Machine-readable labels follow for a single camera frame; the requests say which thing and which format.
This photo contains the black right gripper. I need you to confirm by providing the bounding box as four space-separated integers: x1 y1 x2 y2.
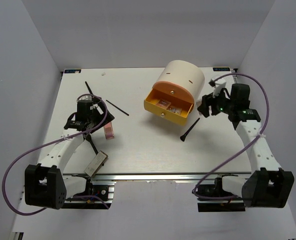
197 86 234 118

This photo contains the pink blush palette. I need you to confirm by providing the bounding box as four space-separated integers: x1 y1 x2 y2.
104 122 115 140

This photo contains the peach top drawer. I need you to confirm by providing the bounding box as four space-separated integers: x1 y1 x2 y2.
152 81 194 104

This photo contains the colourful glitter eyeshadow palette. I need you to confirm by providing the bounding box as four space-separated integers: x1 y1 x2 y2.
167 105 182 115

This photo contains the brown eyeshadow palette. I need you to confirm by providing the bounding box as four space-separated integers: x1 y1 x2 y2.
156 99 171 109

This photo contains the cream round drawer organizer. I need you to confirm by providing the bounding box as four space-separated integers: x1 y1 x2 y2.
156 60 205 104

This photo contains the yellow drawer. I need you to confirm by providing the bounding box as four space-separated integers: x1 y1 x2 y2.
144 88 194 126

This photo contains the silver rectangular makeup case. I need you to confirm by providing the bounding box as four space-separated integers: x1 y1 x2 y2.
84 151 108 177

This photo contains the nude nine-pan eyeshadow palette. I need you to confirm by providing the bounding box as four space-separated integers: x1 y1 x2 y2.
196 100 202 107

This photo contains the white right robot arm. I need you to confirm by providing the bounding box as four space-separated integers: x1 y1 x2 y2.
196 83 294 208

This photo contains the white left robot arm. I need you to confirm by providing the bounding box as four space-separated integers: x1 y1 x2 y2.
25 95 114 210

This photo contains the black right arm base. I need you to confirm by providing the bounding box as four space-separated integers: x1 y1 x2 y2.
195 175 245 213

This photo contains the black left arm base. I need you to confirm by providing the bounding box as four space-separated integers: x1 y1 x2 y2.
62 174 116 210

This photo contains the black small makeup brush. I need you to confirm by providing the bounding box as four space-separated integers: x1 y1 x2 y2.
180 118 200 142

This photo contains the thin black eyeliner brush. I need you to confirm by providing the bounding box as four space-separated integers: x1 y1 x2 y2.
106 100 130 116

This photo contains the black fan powder brush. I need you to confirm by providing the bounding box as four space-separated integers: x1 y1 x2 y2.
85 81 95 100

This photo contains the blue logo sticker right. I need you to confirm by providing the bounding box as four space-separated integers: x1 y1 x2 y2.
212 67 231 72

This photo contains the blue logo sticker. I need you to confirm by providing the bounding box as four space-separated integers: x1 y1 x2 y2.
64 69 81 74
212 67 231 72

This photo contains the blue logo sticker left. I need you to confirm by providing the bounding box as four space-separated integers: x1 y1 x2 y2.
64 69 81 74

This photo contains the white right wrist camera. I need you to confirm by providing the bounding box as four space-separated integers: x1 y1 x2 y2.
209 78 226 98

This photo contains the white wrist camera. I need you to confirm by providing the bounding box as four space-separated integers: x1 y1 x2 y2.
209 78 226 98
77 94 93 103

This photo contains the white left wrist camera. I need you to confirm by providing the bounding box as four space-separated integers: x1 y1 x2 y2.
77 94 93 103

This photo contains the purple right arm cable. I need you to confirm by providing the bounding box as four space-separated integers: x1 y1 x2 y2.
192 73 269 201

